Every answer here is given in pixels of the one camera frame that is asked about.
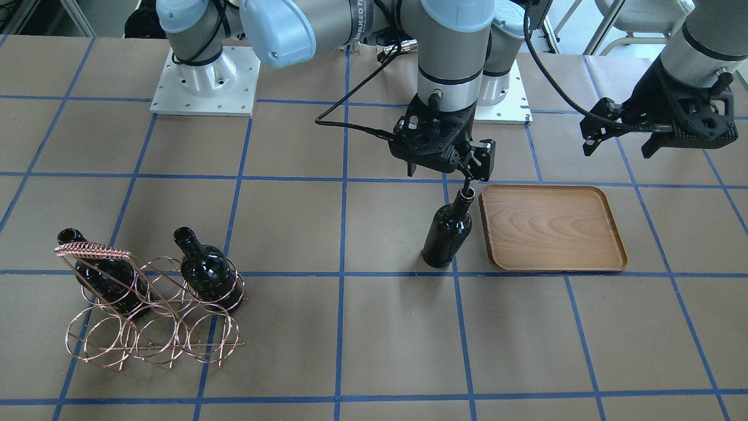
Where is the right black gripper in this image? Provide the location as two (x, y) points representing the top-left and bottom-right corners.
(389, 96), (496, 190)

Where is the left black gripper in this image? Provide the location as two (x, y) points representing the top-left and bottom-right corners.
(580, 58), (737, 159)

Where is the dark wine bottle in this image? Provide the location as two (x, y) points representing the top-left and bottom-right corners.
(421, 187), (476, 268)
(173, 226), (243, 314)
(75, 258), (150, 320)

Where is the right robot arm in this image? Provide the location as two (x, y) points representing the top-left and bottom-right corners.
(151, 1), (496, 181)

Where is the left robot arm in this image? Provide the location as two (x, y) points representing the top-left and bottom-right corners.
(580, 1), (747, 158)

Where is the wooden tray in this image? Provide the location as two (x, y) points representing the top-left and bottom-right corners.
(479, 184), (628, 272)

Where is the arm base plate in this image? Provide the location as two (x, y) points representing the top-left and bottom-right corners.
(150, 46), (260, 118)
(475, 60), (534, 125)

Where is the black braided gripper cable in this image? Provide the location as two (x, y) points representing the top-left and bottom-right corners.
(314, 0), (673, 141)

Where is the copper wire bottle basket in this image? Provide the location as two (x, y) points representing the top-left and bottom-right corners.
(54, 242), (245, 371)

